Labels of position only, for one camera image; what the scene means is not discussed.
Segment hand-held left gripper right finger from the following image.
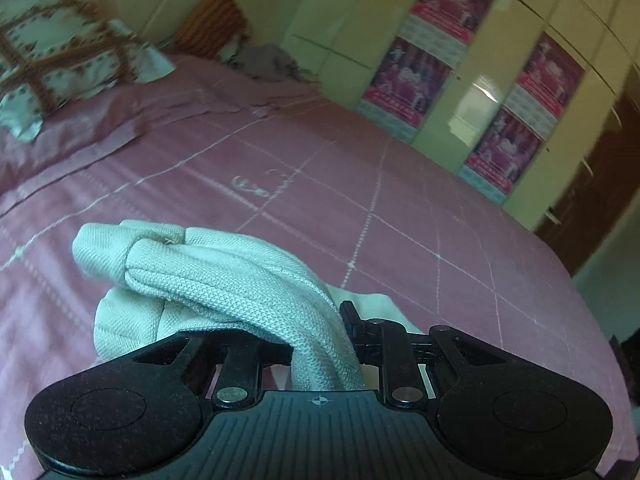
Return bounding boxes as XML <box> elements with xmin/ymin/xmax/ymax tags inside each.
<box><xmin>339</xmin><ymin>300</ymin><xmax>506</xmax><ymax>409</ymax></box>

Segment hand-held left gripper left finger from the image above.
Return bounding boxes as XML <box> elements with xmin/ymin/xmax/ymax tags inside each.
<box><xmin>131</xmin><ymin>332</ymin><xmax>294</xmax><ymax>412</ymax></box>

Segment white pants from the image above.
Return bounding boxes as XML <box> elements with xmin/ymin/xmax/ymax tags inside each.
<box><xmin>71</xmin><ymin>220</ymin><xmax>426</xmax><ymax>394</ymax></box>

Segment bed with pink checked sheet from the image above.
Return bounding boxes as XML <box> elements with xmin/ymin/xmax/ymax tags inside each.
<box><xmin>0</xmin><ymin>52</ymin><xmax>632</xmax><ymax>480</ymax></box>

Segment brown wooden door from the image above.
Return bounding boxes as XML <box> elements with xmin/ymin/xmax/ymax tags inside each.
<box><xmin>535</xmin><ymin>95</ymin><xmax>640</xmax><ymax>277</ymax></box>

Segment pink checked pillow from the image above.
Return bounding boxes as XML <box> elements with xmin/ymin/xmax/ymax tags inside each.
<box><xmin>0</xmin><ymin>60</ymin><xmax>242</xmax><ymax>196</ymax></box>
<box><xmin>165</xmin><ymin>52</ymin><xmax>332</xmax><ymax>112</ymax></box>

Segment purple-grey crumpled cloth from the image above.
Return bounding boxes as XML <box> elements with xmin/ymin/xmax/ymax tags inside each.
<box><xmin>234</xmin><ymin>44</ymin><xmax>322</xmax><ymax>84</ymax></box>

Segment cream glossy wardrobe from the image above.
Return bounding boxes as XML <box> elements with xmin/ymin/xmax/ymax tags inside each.
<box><xmin>279</xmin><ymin>0</ymin><xmax>632</xmax><ymax>232</ymax></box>

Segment orange striped pillow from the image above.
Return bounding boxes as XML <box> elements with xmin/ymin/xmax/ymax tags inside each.
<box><xmin>170</xmin><ymin>0</ymin><xmax>251</xmax><ymax>61</ymax></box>

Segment white heart-patterned pillow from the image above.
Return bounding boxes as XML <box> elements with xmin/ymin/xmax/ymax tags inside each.
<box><xmin>0</xmin><ymin>0</ymin><xmax>177</xmax><ymax>142</ymax></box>

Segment cream wooden headboard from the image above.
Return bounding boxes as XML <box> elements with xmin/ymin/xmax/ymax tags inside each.
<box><xmin>0</xmin><ymin>0</ymin><xmax>287</xmax><ymax>54</ymax></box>

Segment pink wall poster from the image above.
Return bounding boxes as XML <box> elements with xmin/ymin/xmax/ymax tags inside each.
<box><xmin>515</xmin><ymin>32</ymin><xmax>586</xmax><ymax>122</ymax></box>
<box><xmin>402</xmin><ymin>0</ymin><xmax>497</xmax><ymax>44</ymax></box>
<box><xmin>460</xmin><ymin>107</ymin><xmax>546</xmax><ymax>204</ymax></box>
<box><xmin>357</xmin><ymin>35</ymin><xmax>454</xmax><ymax>144</ymax></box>

